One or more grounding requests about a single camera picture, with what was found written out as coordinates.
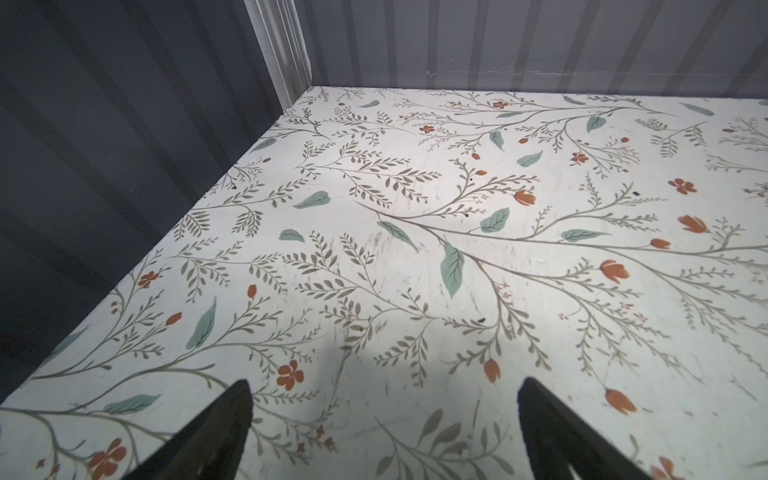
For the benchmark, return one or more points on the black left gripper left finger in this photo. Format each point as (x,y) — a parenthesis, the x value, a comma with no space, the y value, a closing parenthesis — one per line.
(208,447)

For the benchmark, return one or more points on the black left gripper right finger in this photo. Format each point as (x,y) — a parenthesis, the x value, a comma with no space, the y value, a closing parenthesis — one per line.
(560,445)

